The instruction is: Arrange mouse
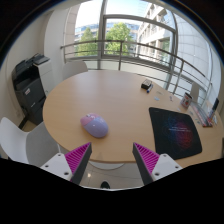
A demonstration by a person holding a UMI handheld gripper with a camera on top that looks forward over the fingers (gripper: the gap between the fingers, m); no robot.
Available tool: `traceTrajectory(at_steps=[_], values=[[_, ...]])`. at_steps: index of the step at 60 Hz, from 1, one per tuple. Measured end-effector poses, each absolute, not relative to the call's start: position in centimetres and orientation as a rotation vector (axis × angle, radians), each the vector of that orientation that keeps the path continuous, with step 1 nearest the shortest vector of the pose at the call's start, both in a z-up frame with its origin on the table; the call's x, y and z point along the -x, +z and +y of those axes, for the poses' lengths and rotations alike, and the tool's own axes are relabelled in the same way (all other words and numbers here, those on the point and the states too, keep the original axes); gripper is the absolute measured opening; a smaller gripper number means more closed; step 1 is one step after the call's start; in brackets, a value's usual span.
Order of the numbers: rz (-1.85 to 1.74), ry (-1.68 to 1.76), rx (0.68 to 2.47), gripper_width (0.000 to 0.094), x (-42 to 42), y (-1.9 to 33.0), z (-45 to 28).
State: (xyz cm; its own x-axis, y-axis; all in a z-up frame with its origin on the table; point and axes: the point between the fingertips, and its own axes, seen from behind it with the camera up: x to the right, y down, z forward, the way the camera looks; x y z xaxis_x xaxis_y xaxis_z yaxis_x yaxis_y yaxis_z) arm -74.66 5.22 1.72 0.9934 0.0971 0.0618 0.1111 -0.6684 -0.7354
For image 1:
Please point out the black mouse pad, red-blue print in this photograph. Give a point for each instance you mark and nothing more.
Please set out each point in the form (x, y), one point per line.
(175, 133)

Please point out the pink and lilac computer mouse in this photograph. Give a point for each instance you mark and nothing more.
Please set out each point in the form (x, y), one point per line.
(95, 126)

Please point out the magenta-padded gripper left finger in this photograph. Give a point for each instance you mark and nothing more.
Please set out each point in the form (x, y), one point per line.
(56, 165)

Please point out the blue marker pen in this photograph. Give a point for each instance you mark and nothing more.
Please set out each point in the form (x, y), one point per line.
(150, 88)

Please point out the small blue sticker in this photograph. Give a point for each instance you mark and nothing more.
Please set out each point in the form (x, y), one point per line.
(156, 98)

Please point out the black upright tablet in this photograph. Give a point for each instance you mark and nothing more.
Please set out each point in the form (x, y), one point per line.
(215, 106)

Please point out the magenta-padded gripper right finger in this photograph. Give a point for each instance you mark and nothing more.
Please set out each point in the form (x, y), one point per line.
(166, 165)

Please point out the small white rectangular sticker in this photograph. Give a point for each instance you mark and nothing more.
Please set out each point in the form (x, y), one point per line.
(171, 98)

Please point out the black and white office printer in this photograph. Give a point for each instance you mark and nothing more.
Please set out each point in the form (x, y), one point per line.
(30, 90)

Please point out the red and black magazine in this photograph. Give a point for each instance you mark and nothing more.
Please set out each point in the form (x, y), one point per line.
(202, 116)

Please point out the grey metal railing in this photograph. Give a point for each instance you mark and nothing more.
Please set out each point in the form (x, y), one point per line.
(120, 42)

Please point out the black whiteboard eraser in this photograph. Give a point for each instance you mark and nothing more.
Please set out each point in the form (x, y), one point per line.
(146, 84)

